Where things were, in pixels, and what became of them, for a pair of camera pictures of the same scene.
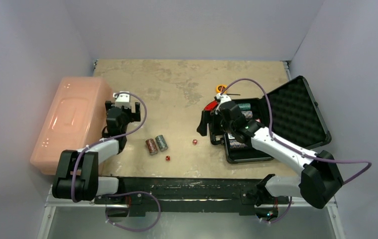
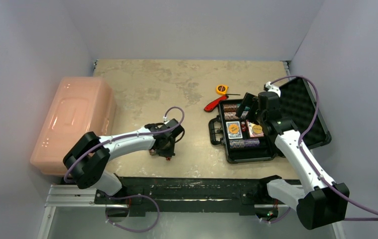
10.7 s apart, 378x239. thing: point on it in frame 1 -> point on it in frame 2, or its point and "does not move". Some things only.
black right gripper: (215, 114) -> (246, 105)
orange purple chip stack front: (235, 144) does not move
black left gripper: (133, 117) -> (168, 153)
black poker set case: (290, 113) does not move
